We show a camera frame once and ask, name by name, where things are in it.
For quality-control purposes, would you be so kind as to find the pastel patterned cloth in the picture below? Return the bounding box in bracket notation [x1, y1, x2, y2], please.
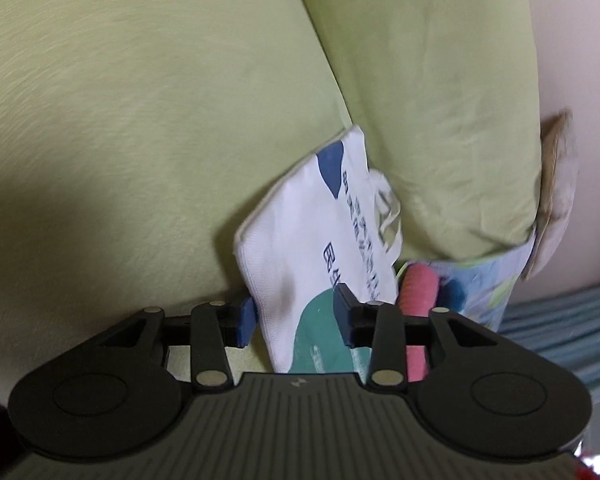
[400, 232, 538, 333]

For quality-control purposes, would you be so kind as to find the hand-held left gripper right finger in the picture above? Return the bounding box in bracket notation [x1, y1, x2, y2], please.
[332, 282, 503, 393]

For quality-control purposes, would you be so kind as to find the teal striped mat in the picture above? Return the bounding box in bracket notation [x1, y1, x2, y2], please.
[497, 280, 600, 391]

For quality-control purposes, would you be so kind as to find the blue towel with white lines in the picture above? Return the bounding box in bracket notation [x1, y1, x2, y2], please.
[436, 277, 468, 311]

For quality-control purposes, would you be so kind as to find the pink ribbed blanket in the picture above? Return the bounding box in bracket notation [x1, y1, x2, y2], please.
[397, 261, 438, 381]

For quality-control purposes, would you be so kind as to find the green sofa cushion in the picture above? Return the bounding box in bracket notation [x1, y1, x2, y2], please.
[0, 0, 543, 411]

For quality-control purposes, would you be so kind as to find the white printed shopping bag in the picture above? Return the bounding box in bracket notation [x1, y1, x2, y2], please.
[233, 125, 406, 375]

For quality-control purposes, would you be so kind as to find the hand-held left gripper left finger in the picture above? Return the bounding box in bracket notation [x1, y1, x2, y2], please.
[96, 297, 258, 392]

